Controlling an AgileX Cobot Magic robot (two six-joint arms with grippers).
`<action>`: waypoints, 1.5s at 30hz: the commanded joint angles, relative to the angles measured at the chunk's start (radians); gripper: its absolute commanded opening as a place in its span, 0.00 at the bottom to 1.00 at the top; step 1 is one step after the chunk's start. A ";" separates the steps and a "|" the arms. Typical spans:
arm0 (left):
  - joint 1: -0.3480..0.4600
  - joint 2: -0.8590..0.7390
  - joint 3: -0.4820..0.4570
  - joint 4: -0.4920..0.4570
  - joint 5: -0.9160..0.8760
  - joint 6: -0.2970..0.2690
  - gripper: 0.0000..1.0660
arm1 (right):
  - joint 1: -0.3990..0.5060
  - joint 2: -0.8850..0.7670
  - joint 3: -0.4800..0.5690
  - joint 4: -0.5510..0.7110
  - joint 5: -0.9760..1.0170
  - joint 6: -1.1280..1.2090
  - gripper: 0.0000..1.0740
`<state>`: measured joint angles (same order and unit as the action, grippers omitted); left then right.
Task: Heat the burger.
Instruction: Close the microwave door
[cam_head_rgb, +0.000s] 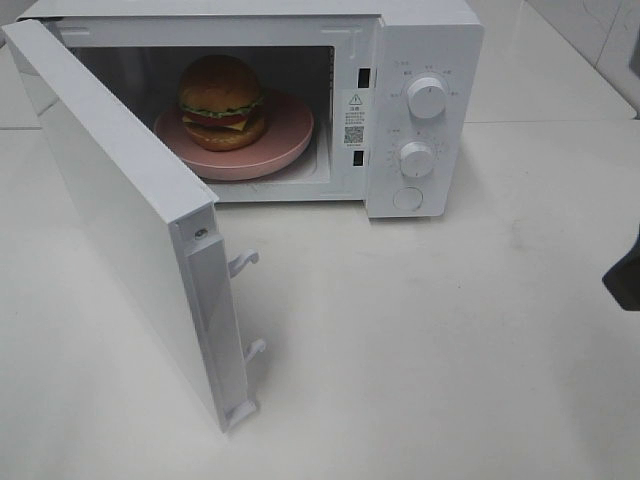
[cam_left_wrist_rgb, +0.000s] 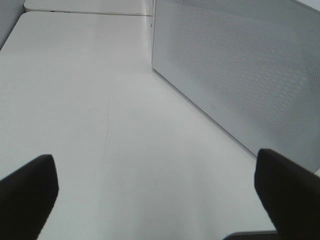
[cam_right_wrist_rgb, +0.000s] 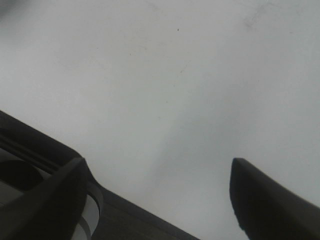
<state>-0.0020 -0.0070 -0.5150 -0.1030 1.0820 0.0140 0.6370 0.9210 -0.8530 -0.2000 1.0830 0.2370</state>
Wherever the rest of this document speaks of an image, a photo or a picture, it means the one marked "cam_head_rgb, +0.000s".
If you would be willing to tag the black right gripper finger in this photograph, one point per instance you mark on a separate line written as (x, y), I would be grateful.
(622, 281)

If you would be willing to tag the round white door-release button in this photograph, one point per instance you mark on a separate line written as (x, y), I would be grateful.
(408, 199)

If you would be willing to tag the pink round plate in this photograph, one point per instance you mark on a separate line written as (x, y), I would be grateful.
(289, 128)

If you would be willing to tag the burger with cheese and lettuce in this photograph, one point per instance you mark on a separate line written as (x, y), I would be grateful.
(221, 103)

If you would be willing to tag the white microwave door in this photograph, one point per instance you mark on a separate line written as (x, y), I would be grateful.
(152, 219)

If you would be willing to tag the lower white timer knob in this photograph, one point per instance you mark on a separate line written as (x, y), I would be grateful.
(416, 159)

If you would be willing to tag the upper white power knob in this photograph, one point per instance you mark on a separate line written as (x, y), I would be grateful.
(426, 96)

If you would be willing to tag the white microwave oven body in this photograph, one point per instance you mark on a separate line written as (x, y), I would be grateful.
(351, 61)

